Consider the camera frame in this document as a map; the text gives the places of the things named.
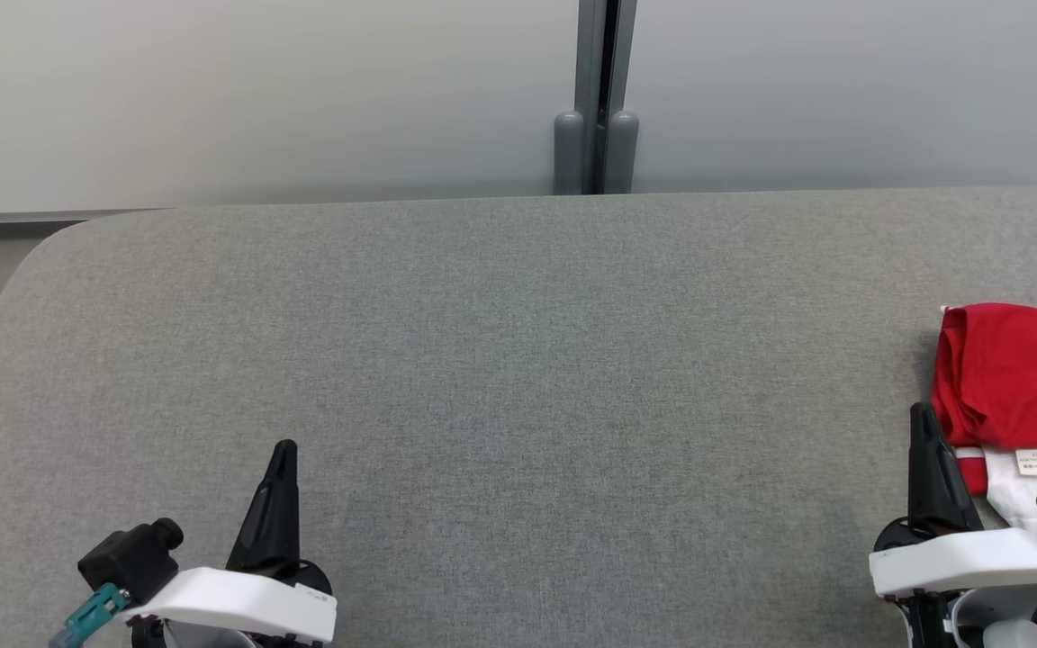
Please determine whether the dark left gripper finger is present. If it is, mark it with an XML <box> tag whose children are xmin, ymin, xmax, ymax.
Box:
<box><xmin>272</xmin><ymin>439</ymin><xmax>303</xmax><ymax>579</ymax></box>
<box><xmin>224</xmin><ymin>439</ymin><xmax>285</xmax><ymax>579</ymax></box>

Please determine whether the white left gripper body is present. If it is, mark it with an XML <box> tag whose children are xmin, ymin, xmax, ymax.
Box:
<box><xmin>121</xmin><ymin>560</ymin><xmax>339</xmax><ymax>645</ymax></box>

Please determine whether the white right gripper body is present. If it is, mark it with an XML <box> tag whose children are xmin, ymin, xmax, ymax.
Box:
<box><xmin>868</xmin><ymin>518</ymin><xmax>1037</xmax><ymax>601</ymax></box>

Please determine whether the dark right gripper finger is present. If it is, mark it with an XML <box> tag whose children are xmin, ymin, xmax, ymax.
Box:
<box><xmin>906</xmin><ymin>402</ymin><xmax>944</xmax><ymax>534</ymax></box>
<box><xmin>917</xmin><ymin>402</ymin><xmax>985</xmax><ymax>534</ymax></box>

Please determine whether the red Bulls 23 jersey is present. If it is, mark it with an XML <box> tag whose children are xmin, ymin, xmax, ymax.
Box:
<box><xmin>930</xmin><ymin>302</ymin><xmax>1037</xmax><ymax>535</ymax></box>

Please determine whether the teal left camera connector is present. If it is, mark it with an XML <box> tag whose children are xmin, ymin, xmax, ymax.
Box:
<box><xmin>48</xmin><ymin>582</ymin><xmax>131</xmax><ymax>648</ymax></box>

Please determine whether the grey cylinder post cap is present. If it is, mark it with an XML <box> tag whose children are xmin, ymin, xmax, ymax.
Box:
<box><xmin>605</xmin><ymin>109</ymin><xmax>641</xmax><ymax>195</ymax></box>
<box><xmin>554</xmin><ymin>109</ymin><xmax>586</xmax><ymax>197</ymax></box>

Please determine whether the grey partition frame post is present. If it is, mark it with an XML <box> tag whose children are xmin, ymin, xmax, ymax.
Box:
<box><xmin>576</xmin><ymin>0</ymin><xmax>639</xmax><ymax>195</ymax></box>

